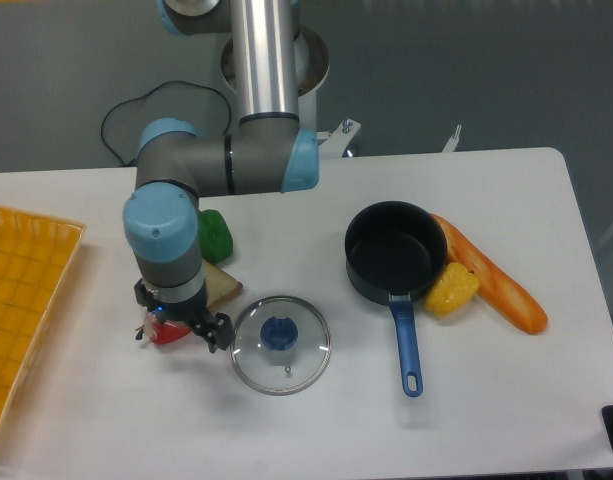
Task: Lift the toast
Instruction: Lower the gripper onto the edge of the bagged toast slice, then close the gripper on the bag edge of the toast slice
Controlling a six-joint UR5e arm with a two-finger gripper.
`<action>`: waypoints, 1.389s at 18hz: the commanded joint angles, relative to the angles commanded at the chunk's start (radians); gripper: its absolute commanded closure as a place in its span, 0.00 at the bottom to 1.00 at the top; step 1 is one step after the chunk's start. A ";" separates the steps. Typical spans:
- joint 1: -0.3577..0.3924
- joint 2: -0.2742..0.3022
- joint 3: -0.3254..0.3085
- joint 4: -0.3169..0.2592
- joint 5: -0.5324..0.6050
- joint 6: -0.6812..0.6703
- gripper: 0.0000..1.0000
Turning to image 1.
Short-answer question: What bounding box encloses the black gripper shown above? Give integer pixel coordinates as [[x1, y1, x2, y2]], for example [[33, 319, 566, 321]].
[[134, 280, 233, 353]]

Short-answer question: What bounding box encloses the slice of toast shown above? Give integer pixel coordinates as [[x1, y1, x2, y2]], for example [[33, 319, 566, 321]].
[[202, 260, 243, 313]]

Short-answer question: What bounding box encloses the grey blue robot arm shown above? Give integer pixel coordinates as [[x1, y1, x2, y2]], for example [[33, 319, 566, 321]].
[[123, 1, 319, 351]]

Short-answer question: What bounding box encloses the red bell pepper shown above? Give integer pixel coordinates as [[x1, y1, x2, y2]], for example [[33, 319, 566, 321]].
[[135, 322, 191, 346]]

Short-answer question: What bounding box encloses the green bell pepper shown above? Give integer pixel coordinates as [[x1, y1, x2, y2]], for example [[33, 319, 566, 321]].
[[198, 209, 234, 264]]

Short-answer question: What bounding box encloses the glass pot lid blue knob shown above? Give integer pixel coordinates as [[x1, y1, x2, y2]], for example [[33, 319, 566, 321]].
[[230, 295, 331, 396]]

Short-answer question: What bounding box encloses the orange plastic basket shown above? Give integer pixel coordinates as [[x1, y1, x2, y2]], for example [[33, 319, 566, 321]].
[[0, 206, 86, 432]]

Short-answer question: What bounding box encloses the yellow bell pepper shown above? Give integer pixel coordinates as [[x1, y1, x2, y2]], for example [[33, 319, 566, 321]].
[[424, 262, 481, 318]]

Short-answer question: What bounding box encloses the orange baguette bread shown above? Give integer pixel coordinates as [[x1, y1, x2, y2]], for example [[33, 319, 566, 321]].
[[433, 214, 548, 335]]

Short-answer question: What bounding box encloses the dark saucepan blue handle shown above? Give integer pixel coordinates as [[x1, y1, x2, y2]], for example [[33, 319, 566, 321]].
[[344, 201, 447, 398]]

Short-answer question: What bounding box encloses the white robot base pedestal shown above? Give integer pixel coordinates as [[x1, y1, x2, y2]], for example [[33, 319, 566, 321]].
[[219, 25, 463, 160]]

